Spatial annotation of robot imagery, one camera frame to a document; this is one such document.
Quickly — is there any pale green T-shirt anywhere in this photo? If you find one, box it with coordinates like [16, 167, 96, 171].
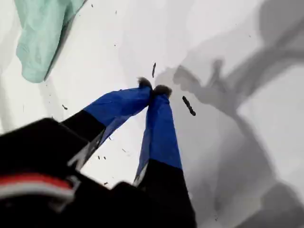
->
[14, 0, 89, 83]

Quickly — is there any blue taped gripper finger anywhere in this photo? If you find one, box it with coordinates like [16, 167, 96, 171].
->
[133, 85, 197, 228]
[60, 76, 152, 171]

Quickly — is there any red and white wire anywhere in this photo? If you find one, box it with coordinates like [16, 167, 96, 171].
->
[0, 173, 75, 200]

